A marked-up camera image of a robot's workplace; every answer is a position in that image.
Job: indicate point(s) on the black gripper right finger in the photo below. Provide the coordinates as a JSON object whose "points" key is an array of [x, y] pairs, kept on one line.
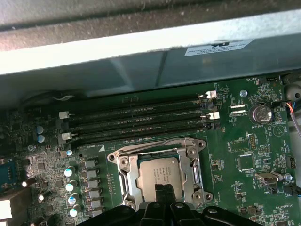
{"points": [[183, 214]]}

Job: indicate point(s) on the CPU socket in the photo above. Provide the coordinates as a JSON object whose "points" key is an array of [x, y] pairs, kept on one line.
{"points": [[112, 157]]}

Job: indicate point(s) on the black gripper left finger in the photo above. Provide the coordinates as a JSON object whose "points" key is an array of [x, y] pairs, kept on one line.
{"points": [[152, 214]]}

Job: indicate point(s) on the black PC case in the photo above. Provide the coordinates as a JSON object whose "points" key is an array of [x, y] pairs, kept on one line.
{"points": [[117, 70]]}

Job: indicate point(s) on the silver CPU green edge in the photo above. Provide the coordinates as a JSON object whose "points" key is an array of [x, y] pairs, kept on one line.
{"points": [[160, 171]]}

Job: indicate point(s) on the silver internal USB port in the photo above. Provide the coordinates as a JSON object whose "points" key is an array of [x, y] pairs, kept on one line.
{"points": [[268, 180]]}

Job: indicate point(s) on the black RAM slot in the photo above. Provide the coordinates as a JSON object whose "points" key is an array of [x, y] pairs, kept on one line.
{"points": [[141, 136], [141, 104], [141, 125], [141, 114]]}

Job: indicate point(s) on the green motherboard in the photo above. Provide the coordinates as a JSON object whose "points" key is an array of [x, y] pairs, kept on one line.
{"points": [[221, 146]]}

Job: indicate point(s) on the round coin battery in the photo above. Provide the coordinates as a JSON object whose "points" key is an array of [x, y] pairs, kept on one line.
{"points": [[261, 114]]}

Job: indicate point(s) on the metal socket cover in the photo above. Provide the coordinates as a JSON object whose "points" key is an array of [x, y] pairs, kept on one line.
{"points": [[188, 162]]}

